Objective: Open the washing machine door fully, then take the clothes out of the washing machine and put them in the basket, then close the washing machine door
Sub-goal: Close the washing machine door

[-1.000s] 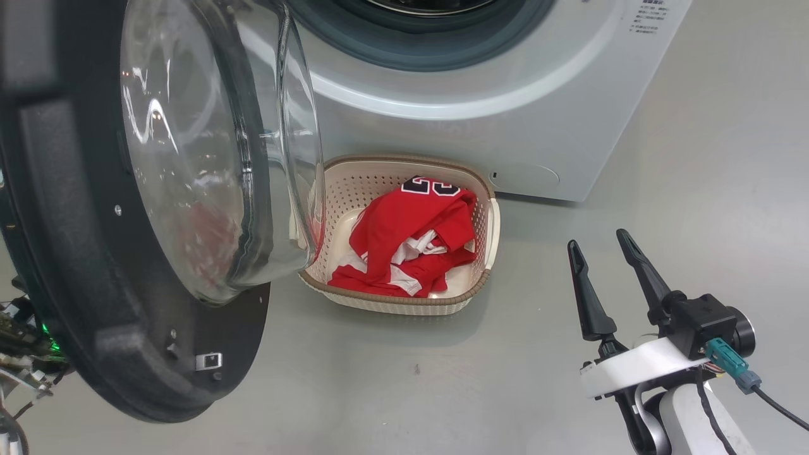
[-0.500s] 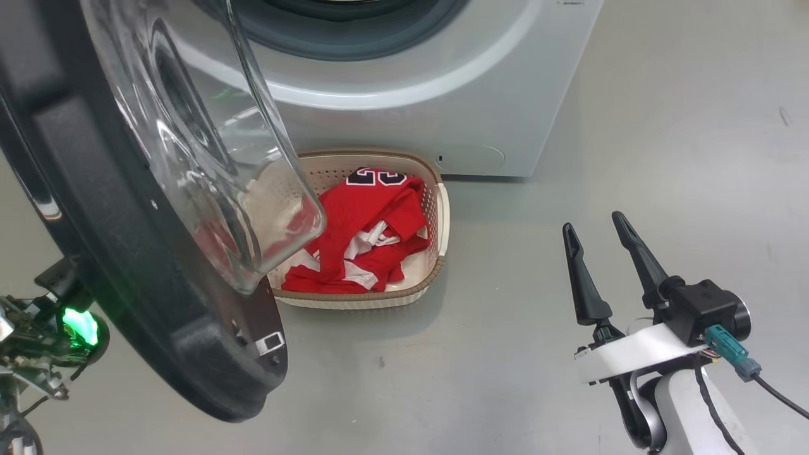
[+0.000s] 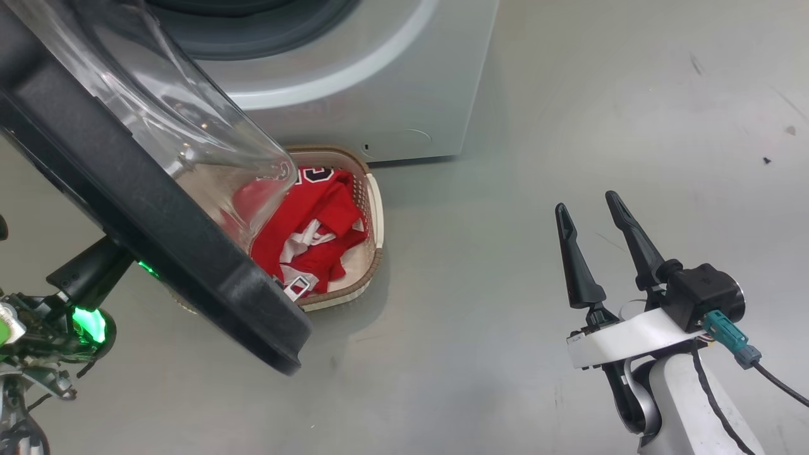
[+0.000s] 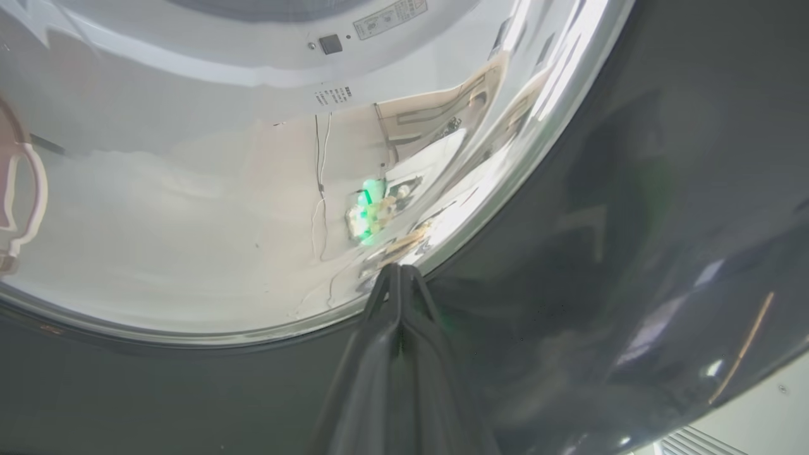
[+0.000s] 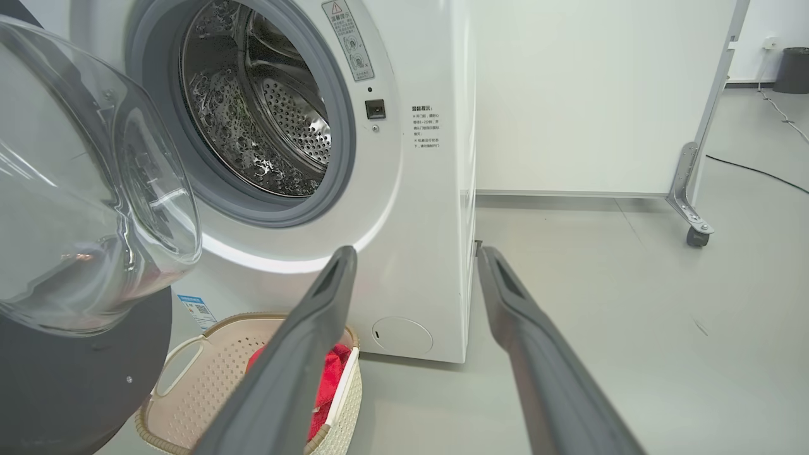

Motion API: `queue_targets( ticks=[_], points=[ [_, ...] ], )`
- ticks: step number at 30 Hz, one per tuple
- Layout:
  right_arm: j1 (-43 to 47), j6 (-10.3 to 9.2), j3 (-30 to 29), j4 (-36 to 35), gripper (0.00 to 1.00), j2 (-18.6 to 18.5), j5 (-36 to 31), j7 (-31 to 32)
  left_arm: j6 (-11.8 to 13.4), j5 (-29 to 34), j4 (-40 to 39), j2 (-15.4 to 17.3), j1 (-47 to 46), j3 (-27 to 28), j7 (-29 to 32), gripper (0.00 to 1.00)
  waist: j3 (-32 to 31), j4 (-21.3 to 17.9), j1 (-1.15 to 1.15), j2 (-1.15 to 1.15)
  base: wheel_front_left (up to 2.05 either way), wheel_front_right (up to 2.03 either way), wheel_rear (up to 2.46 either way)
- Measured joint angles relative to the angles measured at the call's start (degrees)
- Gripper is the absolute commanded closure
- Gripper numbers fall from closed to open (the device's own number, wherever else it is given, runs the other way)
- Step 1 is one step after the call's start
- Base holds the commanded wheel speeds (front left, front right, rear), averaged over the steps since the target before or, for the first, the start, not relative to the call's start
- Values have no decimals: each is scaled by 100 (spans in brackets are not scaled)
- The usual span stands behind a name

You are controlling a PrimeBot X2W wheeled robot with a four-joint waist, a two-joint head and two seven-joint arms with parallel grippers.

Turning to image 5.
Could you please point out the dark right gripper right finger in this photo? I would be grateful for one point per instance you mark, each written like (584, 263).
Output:
(550, 379)

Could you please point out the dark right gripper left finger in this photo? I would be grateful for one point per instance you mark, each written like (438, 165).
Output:
(291, 379)

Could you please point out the red and white jersey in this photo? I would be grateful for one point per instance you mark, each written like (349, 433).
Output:
(332, 379)

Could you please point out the black glass washing machine door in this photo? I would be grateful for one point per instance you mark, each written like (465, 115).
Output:
(76, 392)

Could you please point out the cream perforated laundry basket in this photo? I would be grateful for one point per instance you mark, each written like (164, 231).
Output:
(202, 379)

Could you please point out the white front-load washing machine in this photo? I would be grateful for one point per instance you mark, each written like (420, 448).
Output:
(411, 221)

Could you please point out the blue energy label sticker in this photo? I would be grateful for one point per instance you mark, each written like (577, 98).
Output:
(197, 311)

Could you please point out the white partition panel with caster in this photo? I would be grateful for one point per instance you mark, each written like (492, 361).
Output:
(600, 95)

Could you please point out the black waste bin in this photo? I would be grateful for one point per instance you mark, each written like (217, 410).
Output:
(793, 69)

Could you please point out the white wall socket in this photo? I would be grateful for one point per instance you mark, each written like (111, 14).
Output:
(770, 43)

